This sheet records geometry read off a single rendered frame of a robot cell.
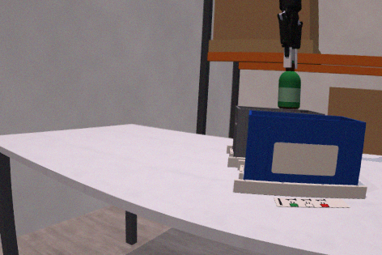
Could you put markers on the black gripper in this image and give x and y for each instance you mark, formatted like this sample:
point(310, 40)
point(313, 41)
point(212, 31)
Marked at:
point(288, 27)

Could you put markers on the white paper pick list strip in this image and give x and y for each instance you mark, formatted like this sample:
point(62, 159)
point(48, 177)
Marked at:
point(310, 202)

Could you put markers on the green bottle with pale green label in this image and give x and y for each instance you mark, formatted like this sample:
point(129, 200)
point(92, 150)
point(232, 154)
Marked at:
point(289, 88)

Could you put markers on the grey divided crate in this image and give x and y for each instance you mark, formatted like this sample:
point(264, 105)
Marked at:
point(240, 139)

